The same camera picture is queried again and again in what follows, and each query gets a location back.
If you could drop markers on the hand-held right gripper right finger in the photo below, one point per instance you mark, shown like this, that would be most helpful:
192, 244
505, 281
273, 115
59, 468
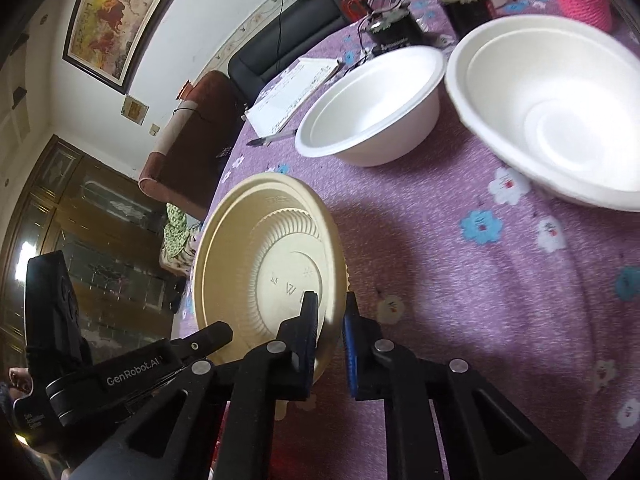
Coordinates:
351, 360

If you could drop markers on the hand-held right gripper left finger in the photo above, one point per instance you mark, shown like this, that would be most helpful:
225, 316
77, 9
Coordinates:
300, 360

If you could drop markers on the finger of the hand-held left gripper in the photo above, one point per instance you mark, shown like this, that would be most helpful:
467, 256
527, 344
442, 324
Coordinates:
210, 336

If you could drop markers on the beige plastic bowl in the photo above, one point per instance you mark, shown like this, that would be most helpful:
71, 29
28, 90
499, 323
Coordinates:
260, 240

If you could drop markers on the white paper bowl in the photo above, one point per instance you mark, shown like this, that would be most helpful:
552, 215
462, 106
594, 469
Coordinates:
370, 110
550, 110

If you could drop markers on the green patterned blanket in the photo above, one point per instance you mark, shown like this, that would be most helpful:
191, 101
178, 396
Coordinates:
176, 230

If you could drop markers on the purple floral tablecloth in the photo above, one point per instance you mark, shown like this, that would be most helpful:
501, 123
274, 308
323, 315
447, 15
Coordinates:
450, 285

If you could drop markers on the wooden wardrobe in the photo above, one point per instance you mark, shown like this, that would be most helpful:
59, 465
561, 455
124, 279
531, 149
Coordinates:
100, 220

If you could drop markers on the brown armchair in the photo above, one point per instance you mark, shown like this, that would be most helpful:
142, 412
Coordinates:
190, 160

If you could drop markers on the remote control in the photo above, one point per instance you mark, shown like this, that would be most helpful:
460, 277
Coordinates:
224, 151

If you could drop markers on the pen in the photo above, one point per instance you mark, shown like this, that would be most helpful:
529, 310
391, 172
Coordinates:
272, 137

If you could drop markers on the white notebook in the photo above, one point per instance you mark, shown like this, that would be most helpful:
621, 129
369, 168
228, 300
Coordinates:
290, 92

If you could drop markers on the black leather sofa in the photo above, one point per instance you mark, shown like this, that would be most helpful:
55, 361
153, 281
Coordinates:
280, 45

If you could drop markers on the black electronic device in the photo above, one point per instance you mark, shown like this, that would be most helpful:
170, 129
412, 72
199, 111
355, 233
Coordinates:
395, 35

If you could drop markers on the framed painting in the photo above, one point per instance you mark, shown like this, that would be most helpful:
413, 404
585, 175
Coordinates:
115, 15

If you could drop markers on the red plastic bag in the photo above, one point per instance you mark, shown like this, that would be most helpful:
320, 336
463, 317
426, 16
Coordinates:
352, 5

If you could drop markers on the wall plaque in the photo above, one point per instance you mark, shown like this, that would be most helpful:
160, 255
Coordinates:
135, 110

